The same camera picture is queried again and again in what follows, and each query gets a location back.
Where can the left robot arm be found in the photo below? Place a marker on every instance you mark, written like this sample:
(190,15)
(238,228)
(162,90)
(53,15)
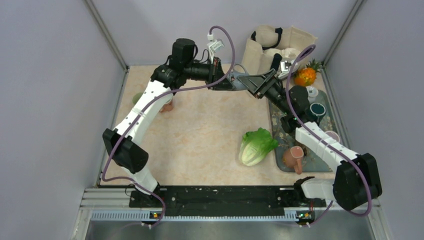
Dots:
(122,142)

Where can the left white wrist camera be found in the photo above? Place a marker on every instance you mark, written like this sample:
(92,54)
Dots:
(214,45)

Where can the toy pineapple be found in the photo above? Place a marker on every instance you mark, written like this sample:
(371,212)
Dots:
(307,75)

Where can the dark teal mug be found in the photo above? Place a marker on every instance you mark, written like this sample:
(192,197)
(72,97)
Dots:
(316,112)

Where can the white grey mug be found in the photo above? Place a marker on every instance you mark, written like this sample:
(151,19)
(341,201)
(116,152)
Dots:
(312,93)

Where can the grey blue mug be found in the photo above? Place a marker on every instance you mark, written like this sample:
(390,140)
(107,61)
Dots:
(237,71)

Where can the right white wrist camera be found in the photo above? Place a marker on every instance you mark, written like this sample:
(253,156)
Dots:
(284,69)

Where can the toy lettuce head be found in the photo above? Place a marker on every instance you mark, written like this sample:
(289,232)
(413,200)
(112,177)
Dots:
(255,146)

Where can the pink mug small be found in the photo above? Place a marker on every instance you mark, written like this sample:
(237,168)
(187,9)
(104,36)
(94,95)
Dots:
(167,107)

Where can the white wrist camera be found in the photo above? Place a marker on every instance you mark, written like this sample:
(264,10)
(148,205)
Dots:
(214,45)
(284,69)

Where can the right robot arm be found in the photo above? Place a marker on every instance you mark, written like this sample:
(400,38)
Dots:
(357,179)

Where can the mauve cup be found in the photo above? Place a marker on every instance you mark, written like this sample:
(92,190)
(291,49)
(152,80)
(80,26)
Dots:
(333,135)

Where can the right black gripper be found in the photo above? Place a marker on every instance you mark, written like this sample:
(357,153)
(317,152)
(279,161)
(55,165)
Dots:
(253,82)

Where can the pink mug large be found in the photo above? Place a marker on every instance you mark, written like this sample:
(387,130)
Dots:
(292,158)

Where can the beige canvas tote bag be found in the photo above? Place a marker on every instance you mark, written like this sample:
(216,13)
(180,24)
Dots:
(268,46)

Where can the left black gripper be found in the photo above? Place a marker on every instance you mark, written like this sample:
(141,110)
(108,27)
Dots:
(216,72)

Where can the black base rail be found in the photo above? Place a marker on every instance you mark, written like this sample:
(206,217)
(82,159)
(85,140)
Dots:
(224,201)

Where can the light green mug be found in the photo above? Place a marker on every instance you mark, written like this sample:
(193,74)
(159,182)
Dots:
(136,98)

